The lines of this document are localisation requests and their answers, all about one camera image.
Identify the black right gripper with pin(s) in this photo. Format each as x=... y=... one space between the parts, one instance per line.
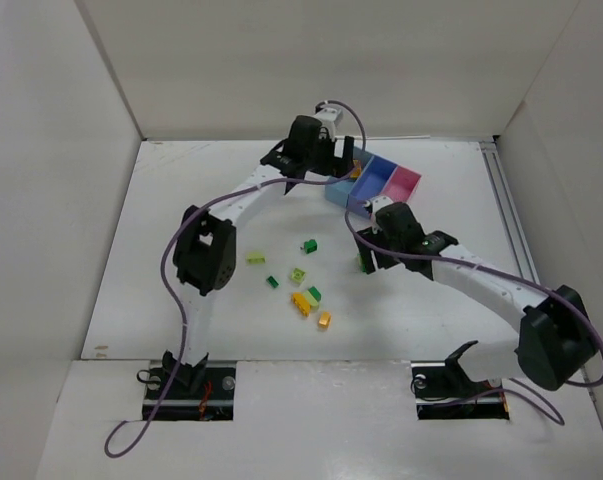
x=369 y=248

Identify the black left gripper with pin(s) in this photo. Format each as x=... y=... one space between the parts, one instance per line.
x=342 y=156

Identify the green lego plate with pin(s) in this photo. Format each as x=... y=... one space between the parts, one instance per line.
x=361 y=263

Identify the yellow rounded lego brick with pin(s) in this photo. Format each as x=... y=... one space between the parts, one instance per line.
x=354 y=170

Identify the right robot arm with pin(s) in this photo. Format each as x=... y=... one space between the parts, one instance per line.
x=554 y=337

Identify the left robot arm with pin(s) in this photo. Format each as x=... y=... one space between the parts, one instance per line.
x=201 y=257

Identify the light blue container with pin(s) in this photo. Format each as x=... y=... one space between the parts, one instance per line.
x=338 y=193

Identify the purple blue container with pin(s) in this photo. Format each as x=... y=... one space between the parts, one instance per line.
x=370 y=183

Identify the pink container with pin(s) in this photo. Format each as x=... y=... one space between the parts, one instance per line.
x=401 y=184

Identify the dark green lego brick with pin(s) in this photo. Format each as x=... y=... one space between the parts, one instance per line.
x=309 y=246

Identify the green and pale lego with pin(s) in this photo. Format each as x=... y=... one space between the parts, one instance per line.
x=313 y=297

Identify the light green small lego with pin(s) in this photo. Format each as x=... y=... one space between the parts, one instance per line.
x=298 y=276

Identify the orange small lego brick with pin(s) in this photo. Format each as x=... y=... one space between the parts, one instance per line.
x=324 y=320

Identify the yellow studded lego brick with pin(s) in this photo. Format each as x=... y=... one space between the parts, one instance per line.
x=301 y=303

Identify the small dark green lego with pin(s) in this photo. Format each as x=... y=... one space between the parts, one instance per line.
x=272 y=282

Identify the light green curved lego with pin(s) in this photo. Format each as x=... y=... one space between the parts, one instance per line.
x=255 y=257

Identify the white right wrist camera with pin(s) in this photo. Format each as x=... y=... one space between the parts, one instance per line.
x=375 y=204

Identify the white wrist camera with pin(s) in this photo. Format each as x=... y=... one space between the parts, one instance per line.
x=330 y=116
x=375 y=204

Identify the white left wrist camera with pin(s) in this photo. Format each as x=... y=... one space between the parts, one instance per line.
x=330 y=116

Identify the aluminium rail right side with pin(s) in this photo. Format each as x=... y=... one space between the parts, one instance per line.
x=510 y=218

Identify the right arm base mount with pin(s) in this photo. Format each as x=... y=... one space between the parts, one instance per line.
x=443 y=391

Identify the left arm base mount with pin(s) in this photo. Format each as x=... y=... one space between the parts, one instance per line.
x=201 y=393

